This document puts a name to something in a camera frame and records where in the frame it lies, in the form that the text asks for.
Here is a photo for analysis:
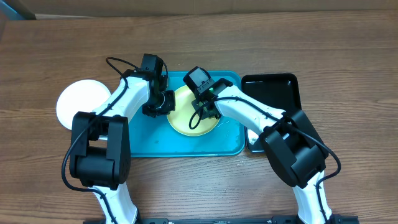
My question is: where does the yellow plate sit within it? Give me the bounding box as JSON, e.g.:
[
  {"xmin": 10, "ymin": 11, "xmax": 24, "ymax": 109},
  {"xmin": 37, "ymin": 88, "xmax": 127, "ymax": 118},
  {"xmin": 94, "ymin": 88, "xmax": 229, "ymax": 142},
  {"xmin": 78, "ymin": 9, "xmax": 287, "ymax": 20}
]
[{"xmin": 167, "ymin": 85, "xmax": 219, "ymax": 136}]

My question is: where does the white plate with stain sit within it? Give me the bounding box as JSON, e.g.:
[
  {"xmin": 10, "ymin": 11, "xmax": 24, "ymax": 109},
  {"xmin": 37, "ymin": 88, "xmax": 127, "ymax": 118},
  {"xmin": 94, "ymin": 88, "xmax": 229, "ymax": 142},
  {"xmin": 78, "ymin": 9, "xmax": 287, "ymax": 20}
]
[{"xmin": 56, "ymin": 80, "xmax": 111, "ymax": 130}]

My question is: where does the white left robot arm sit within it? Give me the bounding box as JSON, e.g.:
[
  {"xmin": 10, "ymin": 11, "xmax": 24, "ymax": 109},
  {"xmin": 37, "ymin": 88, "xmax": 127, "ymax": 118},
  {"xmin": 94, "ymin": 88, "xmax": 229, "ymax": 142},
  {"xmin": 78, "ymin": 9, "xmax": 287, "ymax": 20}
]
[{"xmin": 62, "ymin": 70, "xmax": 175, "ymax": 223}]

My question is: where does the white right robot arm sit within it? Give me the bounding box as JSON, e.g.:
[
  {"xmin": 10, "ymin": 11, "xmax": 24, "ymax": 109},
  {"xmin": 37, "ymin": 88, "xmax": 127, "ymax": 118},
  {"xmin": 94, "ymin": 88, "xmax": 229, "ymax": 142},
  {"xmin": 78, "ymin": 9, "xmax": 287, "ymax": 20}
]
[{"xmin": 184, "ymin": 78, "xmax": 334, "ymax": 223}]

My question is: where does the black plastic tray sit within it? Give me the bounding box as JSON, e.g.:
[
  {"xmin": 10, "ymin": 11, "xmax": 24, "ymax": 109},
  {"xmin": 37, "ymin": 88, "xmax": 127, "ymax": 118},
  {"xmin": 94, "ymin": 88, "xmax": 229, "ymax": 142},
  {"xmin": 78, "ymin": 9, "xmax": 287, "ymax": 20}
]
[{"xmin": 241, "ymin": 73, "xmax": 302, "ymax": 154}]

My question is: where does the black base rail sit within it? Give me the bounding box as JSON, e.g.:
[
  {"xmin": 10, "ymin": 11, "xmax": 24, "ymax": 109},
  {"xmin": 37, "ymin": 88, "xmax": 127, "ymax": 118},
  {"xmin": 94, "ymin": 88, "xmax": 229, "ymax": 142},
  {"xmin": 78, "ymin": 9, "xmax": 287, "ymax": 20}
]
[{"xmin": 83, "ymin": 215, "xmax": 360, "ymax": 224}]

